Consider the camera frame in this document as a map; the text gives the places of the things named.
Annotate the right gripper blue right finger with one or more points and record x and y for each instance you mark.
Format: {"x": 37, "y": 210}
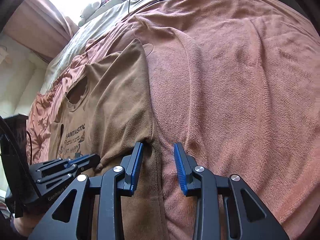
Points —
{"x": 185, "y": 164}

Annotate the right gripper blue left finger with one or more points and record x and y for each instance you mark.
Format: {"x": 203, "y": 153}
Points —
{"x": 131, "y": 164}

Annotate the brown printed t-shirt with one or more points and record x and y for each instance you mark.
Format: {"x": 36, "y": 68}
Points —
{"x": 106, "y": 111}

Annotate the person left hand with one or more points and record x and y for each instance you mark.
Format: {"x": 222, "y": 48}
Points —
{"x": 25, "y": 224}

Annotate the cream padded headboard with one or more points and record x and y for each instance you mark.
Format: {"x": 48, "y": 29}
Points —
{"x": 22, "y": 76}

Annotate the rust orange bed blanket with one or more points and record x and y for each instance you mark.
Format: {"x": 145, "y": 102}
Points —
{"x": 236, "y": 82}

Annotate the beige bed sheet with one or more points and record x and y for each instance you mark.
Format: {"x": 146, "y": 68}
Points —
{"x": 101, "y": 22}

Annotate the beige teddy bear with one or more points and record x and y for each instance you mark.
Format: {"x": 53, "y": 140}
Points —
{"x": 88, "y": 12}

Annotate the left pink curtain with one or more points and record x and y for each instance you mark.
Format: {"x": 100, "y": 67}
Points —
{"x": 39, "y": 26}

